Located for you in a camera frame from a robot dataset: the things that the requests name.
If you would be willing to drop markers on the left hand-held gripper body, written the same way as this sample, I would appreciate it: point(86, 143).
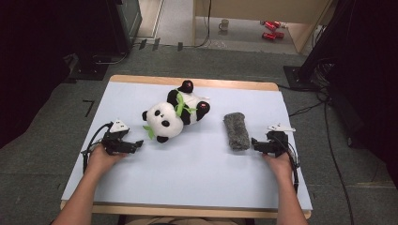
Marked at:
point(116, 140)

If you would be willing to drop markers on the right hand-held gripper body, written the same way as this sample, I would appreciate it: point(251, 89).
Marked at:
point(278, 142)

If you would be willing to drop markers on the grey fluffy cloth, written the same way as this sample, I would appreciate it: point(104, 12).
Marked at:
point(237, 131)

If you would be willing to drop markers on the panda plush toy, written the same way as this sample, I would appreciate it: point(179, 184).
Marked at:
point(165, 120)

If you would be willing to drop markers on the person's right hand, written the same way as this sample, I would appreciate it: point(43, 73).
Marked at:
point(280, 165)

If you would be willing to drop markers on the person's left hand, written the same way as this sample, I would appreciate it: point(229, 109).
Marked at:
point(103, 161)

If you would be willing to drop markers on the light blue table mat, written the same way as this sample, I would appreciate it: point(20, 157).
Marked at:
point(187, 175)

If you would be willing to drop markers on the black stand base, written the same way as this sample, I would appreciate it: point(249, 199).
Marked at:
point(300, 78)
point(89, 72)

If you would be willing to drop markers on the black tape strip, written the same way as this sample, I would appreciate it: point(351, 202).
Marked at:
point(142, 44)
point(180, 46)
point(156, 44)

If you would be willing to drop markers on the red can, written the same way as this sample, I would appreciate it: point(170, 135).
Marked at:
point(268, 36)
point(277, 23)
point(270, 26)
point(279, 35)

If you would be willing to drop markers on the dark cabinet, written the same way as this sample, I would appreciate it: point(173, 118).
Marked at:
point(125, 25)

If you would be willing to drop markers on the beige mug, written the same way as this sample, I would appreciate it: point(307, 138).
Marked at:
point(223, 25)

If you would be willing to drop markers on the wooden shelf unit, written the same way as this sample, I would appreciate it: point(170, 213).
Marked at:
point(256, 9)

